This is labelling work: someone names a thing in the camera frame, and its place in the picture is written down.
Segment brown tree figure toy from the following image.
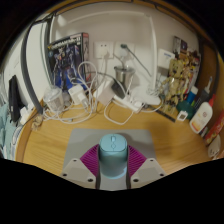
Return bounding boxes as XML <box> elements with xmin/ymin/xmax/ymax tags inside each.
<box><xmin>159</xmin><ymin>58</ymin><xmax>188</xmax><ymax>116</ymax></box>

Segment white desk lamp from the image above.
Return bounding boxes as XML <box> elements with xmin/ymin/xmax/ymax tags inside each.
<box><xmin>131</xmin><ymin>14</ymin><xmax>163</xmax><ymax>106</ymax></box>

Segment colourful printed boxes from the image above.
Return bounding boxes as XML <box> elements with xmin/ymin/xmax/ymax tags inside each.
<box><xmin>172</xmin><ymin>34</ymin><xmax>202</xmax><ymax>68</ymax></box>

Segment white power strip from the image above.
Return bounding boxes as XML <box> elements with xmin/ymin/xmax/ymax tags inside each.
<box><xmin>114</xmin><ymin>94</ymin><xmax>145</xmax><ymax>113</ymax></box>

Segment blue bottle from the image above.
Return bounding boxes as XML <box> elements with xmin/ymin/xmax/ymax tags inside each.
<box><xmin>185</xmin><ymin>85</ymin><xmax>199</xmax><ymax>104</ymax></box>

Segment white wall socket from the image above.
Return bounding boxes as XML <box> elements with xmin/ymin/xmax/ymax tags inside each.
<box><xmin>114</xmin><ymin>41</ymin><xmax>135</xmax><ymax>59</ymax></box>
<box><xmin>94</xmin><ymin>40</ymin><xmax>114</xmax><ymax>59</ymax></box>

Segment white charger block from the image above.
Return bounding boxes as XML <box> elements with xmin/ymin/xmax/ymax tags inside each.
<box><xmin>68</xmin><ymin>83</ymin><xmax>88</xmax><ymax>106</ymax></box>

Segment grey metal desk frame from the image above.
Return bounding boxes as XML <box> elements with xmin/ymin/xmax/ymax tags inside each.
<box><xmin>20</xmin><ymin>13</ymin><xmax>218</xmax><ymax>115</ymax></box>

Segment white cable bundle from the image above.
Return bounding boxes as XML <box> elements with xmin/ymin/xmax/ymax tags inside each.
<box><xmin>43</xmin><ymin>60</ymin><xmax>148</xmax><ymax>127</ymax></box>

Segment clear domed plastic cup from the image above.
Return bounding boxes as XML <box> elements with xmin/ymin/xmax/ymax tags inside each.
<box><xmin>43</xmin><ymin>85</ymin><xmax>66</xmax><ymax>113</ymax></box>

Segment robot model kit box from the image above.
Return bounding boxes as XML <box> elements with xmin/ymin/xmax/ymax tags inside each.
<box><xmin>46</xmin><ymin>32</ymin><xmax>90</xmax><ymax>93</ymax></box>

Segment clear bag of nuts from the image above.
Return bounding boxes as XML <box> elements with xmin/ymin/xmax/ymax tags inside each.
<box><xmin>30</xmin><ymin>114</ymin><xmax>44</xmax><ymax>132</ymax></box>

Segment black hanging bag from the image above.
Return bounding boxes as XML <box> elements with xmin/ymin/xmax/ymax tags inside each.
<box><xmin>8</xmin><ymin>74</ymin><xmax>26</xmax><ymax>124</ymax></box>

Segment white bottle with red cap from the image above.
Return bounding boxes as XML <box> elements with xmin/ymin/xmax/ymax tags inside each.
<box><xmin>189</xmin><ymin>93</ymin><xmax>217</xmax><ymax>134</ymax></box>

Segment plaid bedding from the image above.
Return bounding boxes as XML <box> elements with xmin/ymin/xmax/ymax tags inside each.
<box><xmin>0</xmin><ymin>103</ymin><xmax>21</xmax><ymax>161</ymax></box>

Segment small white cube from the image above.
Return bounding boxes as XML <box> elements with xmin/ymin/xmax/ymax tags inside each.
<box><xmin>176</xmin><ymin>109</ymin><xmax>189</xmax><ymax>123</ymax></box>

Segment white mug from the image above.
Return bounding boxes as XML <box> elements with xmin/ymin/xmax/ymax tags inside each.
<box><xmin>207</xmin><ymin>134</ymin><xmax>223</xmax><ymax>159</ymax></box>

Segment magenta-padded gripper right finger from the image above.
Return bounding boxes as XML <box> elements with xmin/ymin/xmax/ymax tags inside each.
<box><xmin>126</xmin><ymin>143</ymin><xmax>167</xmax><ymax>190</ymax></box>

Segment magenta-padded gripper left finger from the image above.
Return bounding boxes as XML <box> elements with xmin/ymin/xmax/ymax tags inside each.
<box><xmin>60</xmin><ymin>143</ymin><xmax>101</xmax><ymax>190</ymax></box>

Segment steel cup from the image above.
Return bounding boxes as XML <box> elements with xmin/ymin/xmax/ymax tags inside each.
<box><xmin>113</xmin><ymin>64</ymin><xmax>136</xmax><ymax>88</ymax></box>

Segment light blue computer mouse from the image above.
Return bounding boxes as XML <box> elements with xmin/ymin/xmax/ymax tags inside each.
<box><xmin>97</xmin><ymin>133</ymin><xmax>129</xmax><ymax>180</ymax></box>

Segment white box with blue print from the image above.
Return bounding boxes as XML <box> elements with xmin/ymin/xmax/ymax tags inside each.
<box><xmin>157</xmin><ymin>48</ymin><xmax>176</xmax><ymax>69</ymax></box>

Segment white plug adapter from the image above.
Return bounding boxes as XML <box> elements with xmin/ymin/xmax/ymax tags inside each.
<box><xmin>96</xmin><ymin>86</ymin><xmax>116</xmax><ymax>107</ymax></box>

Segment grey mouse pad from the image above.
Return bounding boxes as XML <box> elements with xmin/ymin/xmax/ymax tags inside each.
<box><xmin>62</xmin><ymin>128</ymin><xmax>158</xmax><ymax>192</ymax></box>

